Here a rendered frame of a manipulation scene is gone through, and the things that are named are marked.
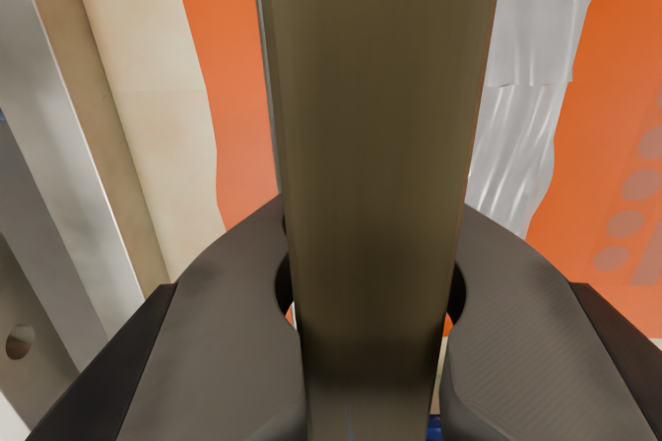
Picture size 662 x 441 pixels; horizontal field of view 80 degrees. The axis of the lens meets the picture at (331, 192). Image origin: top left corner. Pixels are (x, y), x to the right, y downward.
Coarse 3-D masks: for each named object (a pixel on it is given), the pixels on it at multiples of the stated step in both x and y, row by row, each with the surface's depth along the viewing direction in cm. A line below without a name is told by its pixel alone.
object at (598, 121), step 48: (240, 96) 23; (576, 96) 22; (624, 96) 22; (240, 144) 24; (576, 144) 24; (624, 144) 23; (240, 192) 26; (576, 192) 25; (528, 240) 27; (576, 240) 27; (624, 288) 29
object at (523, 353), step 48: (480, 240) 9; (480, 288) 8; (528, 288) 8; (480, 336) 7; (528, 336) 7; (576, 336) 7; (480, 384) 6; (528, 384) 6; (576, 384) 6; (624, 384) 6; (480, 432) 6; (528, 432) 6; (576, 432) 5; (624, 432) 5
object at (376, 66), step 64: (320, 0) 5; (384, 0) 5; (448, 0) 5; (320, 64) 5; (384, 64) 5; (448, 64) 5; (320, 128) 5; (384, 128) 5; (448, 128) 5; (320, 192) 6; (384, 192) 6; (448, 192) 6; (320, 256) 6; (384, 256) 6; (448, 256) 7; (320, 320) 7; (384, 320) 7; (320, 384) 8; (384, 384) 8
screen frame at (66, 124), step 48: (0, 0) 17; (48, 0) 18; (0, 48) 18; (48, 48) 18; (96, 48) 21; (0, 96) 19; (48, 96) 19; (96, 96) 21; (48, 144) 21; (96, 144) 21; (48, 192) 22; (96, 192) 22; (96, 240) 24; (144, 240) 26; (96, 288) 26; (144, 288) 26
